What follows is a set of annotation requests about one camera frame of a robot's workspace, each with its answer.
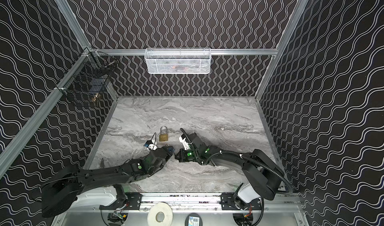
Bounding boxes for white wire mesh basket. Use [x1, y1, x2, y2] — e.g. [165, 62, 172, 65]
[145, 48, 212, 74]

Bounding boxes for large brass padlock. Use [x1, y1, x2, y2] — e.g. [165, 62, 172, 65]
[159, 126, 169, 142]

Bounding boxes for scissors with pale handles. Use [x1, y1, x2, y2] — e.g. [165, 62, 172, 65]
[99, 158, 105, 168]

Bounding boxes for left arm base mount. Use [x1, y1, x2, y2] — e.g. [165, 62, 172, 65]
[99, 193, 143, 211]

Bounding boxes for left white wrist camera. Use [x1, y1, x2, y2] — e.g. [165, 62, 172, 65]
[144, 140, 158, 150]

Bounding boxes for black wire mesh basket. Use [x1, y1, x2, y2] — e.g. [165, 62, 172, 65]
[58, 50, 118, 108]

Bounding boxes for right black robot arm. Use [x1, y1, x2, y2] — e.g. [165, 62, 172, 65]
[175, 132, 289, 201]

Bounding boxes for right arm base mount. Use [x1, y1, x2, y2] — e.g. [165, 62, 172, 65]
[219, 193, 262, 211]

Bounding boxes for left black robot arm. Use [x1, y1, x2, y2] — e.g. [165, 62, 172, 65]
[41, 145, 175, 218]

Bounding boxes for white tape roll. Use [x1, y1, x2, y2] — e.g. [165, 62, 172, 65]
[147, 203, 173, 226]

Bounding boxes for black round labelled puck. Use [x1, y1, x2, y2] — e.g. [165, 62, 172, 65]
[185, 213, 203, 226]

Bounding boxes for black corrugated cable conduit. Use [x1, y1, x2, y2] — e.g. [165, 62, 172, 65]
[206, 150, 294, 195]

